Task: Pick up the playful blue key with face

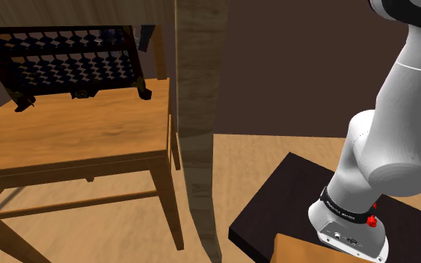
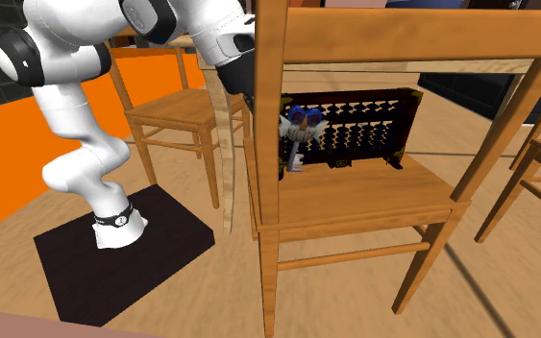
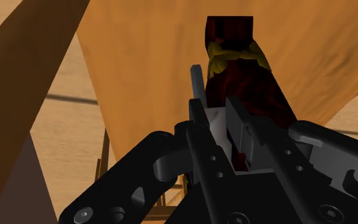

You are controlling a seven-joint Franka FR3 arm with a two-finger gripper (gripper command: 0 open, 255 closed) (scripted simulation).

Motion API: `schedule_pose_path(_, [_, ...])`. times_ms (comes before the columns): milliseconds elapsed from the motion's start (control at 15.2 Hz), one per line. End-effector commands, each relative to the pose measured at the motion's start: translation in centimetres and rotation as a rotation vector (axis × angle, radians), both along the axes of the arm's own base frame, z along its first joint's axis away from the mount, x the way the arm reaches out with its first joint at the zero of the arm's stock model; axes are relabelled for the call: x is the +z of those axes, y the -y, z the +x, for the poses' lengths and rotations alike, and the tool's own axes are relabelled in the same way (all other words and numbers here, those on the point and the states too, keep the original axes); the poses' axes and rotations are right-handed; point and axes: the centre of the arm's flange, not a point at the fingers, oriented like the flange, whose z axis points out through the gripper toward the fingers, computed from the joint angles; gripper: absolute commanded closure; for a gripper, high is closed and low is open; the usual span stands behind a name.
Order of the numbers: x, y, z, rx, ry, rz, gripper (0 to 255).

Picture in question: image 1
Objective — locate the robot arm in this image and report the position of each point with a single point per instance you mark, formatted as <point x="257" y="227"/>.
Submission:
<point x="396" y="120"/>

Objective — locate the wooden table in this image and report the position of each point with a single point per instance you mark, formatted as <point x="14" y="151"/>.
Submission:
<point x="197" y="91"/>

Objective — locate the dark robot stand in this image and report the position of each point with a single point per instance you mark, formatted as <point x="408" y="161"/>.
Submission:
<point x="286" y="204"/>

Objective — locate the wooden chair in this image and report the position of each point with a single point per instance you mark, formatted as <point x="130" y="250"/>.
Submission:
<point x="71" y="127"/>

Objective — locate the light brown wooden block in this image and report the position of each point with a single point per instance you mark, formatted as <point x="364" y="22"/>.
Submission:
<point x="297" y="251"/>

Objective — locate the dark wooden abacus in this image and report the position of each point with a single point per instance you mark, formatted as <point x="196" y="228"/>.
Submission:
<point x="64" y="62"/>

